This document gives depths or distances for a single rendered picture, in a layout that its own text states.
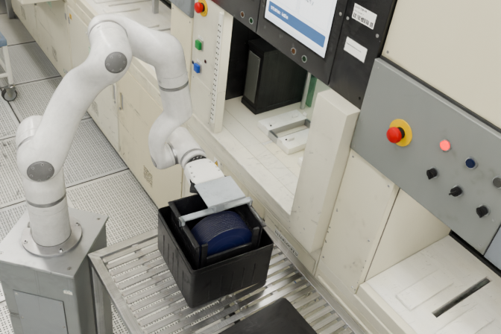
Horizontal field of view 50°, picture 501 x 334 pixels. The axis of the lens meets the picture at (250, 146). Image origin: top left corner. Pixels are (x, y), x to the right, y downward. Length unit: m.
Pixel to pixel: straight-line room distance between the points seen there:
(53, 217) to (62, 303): 0.32
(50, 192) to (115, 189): 1.50
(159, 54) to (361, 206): 0.70
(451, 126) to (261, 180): 0.90
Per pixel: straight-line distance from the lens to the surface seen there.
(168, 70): 1.53
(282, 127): 2.20
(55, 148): 1.57
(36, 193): 1.71
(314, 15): 1.50
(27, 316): 2.08
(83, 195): 3.16
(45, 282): 1.88
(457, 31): 1.22
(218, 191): 1.56
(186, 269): 1.59
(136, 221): 2.99
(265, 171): 2.00
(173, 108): 1.60
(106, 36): 1.43
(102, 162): 3.37
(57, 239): 1.85
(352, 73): 1.43
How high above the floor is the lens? 2.13
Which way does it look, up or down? 37 degrees down
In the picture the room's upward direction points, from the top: 8 degrees clockwise
